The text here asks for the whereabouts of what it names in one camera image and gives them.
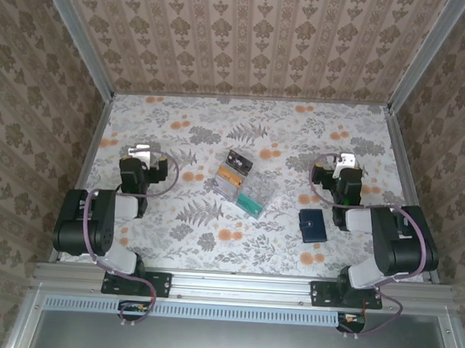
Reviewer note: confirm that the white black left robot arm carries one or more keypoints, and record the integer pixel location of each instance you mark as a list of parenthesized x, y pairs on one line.
[(103, 221)]

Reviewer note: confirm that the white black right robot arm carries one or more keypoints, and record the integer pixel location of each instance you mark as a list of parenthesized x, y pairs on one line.
[(401, 247)]

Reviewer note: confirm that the aluminium side rail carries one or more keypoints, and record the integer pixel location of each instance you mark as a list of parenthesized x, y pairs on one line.
[(92, 149), (405, 169)]

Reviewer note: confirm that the clear plastic card tray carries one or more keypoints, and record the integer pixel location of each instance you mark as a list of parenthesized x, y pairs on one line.
[(259, 187)]

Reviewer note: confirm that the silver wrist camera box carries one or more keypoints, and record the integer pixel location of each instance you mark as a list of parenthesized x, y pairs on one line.
[(141, 150), (347, 160)]

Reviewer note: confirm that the grey metal panel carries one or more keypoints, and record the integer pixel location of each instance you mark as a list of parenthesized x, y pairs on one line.
[(238, 344)]

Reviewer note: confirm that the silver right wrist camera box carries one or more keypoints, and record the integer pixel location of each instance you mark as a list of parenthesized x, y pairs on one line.
[(347, 160)]

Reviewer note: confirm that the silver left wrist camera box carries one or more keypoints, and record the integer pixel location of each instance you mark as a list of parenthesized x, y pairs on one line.
[(141, 150)]

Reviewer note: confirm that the navy leather card holder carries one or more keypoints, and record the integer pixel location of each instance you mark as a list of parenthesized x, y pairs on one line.
[(313, 226)]

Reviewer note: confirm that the aluminium frame post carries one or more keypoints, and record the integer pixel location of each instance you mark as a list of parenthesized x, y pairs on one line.
[(424, 55), (82, 38)]

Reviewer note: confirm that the floral patterned table cover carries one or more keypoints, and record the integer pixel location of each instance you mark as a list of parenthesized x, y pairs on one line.
[(251, 254)]

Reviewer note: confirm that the green credit card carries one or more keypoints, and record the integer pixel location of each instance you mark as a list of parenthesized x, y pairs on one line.
[(249, 206)]

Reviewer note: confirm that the black credit card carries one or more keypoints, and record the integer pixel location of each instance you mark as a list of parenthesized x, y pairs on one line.
[(240, 162)]

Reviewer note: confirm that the long aluminium base rail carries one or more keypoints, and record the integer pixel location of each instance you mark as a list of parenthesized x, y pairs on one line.
[(241, 287)]

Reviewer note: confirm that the silver credit card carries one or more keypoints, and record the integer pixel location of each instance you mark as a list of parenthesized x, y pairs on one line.
[(225, 188)]

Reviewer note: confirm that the orange credit card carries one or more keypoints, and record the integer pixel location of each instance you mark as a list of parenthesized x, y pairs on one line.
[(231, 175)]

